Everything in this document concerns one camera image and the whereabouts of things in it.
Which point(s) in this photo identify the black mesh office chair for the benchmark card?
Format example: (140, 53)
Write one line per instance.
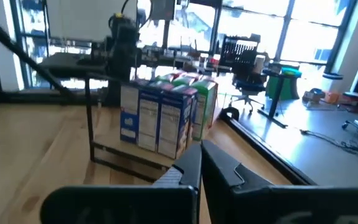
(239, 51)

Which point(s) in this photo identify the yellow tag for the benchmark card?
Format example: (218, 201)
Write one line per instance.
(119, 15)

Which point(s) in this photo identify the dark monitor on pole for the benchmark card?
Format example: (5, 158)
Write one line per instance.
(163, 9)

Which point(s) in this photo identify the red Froot Loops cereal box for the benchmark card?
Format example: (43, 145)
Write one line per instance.
(171, 75)

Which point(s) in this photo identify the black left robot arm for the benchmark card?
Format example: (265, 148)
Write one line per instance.
(121, 87)

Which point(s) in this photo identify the green bin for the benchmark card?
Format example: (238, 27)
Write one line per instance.
(286, 88)

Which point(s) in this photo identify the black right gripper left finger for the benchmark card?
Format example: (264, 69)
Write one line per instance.
(120, 205)

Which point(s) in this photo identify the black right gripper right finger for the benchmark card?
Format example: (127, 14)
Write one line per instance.
(291, 205)

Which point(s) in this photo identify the orange object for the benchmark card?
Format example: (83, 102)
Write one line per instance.
(332, 97)

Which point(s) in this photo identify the light grey monitor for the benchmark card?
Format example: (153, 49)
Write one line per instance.
(89, 18)

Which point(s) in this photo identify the wooden shelf black metal frame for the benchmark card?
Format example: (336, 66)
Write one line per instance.
(89, 124)

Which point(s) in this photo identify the black pedestal table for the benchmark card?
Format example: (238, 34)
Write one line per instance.
(275, 102)

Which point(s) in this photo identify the grey office desk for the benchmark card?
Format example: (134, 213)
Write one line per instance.
(67, 63)

